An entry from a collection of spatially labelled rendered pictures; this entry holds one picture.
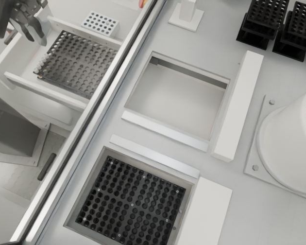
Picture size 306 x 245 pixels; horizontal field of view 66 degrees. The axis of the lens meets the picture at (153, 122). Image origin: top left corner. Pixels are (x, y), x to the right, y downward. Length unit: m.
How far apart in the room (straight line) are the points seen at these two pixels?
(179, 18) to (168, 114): 0.30
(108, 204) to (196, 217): 0.22
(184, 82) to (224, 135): 0.29
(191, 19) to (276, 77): 0.30
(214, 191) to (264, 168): 0.14
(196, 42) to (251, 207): 0.48
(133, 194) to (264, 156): 0.34
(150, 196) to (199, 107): 0.32
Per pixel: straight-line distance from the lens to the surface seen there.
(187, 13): 0.78
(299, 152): 0.54
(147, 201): 0.65
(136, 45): 0.68
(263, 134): 0.64
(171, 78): 0.81
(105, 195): 0.63
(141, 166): 0.69
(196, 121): 0.76
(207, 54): 0.74
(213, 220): 0.58
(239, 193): 0.62
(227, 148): 0.59
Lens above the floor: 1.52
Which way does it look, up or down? 69 degrees down
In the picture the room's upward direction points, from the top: 5 degrees clockwise
